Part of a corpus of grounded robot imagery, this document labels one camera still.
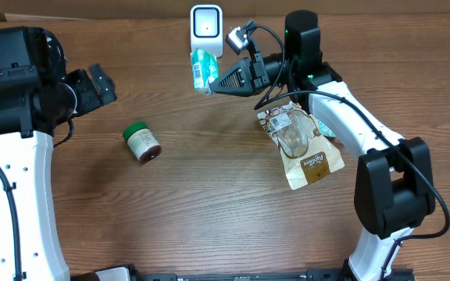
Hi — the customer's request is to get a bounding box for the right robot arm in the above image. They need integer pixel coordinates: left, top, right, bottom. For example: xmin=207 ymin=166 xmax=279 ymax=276
xmin=226 ymin=10 xmax=439 ymax=280

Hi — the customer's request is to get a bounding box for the green lid jar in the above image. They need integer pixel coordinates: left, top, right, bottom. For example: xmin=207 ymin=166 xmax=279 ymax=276
xmin=123 ymin=122 xmax=162 ymax=164

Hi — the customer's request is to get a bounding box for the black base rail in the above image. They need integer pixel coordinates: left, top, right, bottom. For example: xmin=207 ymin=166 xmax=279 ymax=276
xmin=91 ymin=265 xmax=417 ymax=281

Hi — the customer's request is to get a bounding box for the small teal white packet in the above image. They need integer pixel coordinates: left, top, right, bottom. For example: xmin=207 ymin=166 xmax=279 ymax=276
xmin=191 ymin=48 xmax=219 ymax=95

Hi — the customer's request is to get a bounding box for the beige snack pouch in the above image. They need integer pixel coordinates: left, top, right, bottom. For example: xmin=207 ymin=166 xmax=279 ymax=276
xmin=257 ymin=101 xmax=345 ymax=190

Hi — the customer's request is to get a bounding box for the teal wet wipes packet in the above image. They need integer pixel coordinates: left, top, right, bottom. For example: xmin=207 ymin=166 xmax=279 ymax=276
xmin=317 ymin=120 xmax=336 ymax=138

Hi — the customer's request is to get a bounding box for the white barcode scanner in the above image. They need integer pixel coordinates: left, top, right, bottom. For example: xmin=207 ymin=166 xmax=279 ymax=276
xmin=190 ymin=4 xmax=223 ymax=58

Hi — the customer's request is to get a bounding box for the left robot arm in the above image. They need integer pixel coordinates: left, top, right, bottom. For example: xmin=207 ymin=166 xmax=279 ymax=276
xmin=0 ymin=27 xmax=116 ymax=280

